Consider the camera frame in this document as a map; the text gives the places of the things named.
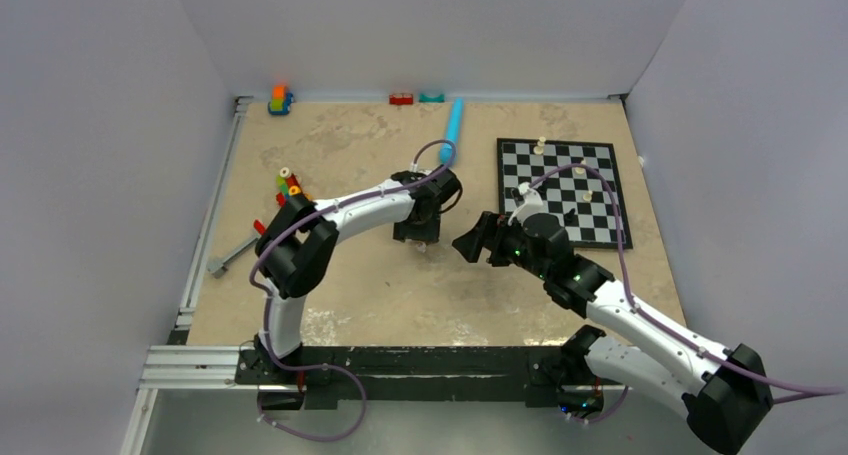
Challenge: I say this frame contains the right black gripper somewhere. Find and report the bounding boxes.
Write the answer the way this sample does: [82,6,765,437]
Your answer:
[452,211,550,281]

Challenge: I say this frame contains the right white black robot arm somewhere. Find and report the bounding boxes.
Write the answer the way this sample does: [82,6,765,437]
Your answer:
[452,211,774,454]

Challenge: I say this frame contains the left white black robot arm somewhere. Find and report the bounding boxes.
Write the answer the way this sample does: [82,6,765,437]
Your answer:
[249,166,463,384]

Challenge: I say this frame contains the black chess piece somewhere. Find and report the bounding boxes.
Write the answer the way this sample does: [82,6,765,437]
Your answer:
[563,209,577,227]

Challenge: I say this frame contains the blue cylinder tube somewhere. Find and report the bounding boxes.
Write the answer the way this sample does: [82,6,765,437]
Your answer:
[439,98,465,166]

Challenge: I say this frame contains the white chess piece top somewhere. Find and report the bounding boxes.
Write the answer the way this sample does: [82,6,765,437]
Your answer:
[533,137,546,156]

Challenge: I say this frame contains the black white chessboard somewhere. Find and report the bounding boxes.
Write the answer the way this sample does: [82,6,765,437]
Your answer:
[496,138,633,249]

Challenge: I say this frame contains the teal toy piece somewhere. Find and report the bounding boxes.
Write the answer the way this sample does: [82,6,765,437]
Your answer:
[418,92,445,103]

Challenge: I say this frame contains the red toy block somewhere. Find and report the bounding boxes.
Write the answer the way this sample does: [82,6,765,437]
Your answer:
[388,92,415,106]

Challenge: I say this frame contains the colourful block stack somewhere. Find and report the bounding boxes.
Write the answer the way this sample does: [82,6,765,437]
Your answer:
[276,167,305,208]

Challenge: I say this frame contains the colourful toy car blocks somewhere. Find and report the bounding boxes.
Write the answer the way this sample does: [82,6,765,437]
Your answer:
[267,84,294,116]

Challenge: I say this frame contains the grey bar with red end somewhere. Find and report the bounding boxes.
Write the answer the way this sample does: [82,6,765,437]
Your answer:
[206,219,265,278]

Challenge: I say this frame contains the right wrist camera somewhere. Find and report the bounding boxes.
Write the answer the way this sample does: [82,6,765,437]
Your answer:
[508,182,547,225]

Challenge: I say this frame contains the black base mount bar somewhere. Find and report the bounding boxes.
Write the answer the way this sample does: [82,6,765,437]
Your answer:
[234,346,612,416]

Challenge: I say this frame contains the aluminium frame rail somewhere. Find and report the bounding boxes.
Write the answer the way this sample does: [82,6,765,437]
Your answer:
[120,96,253,454]

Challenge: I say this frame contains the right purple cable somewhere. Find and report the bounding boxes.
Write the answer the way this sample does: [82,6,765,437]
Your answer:
[526,163,848,427]

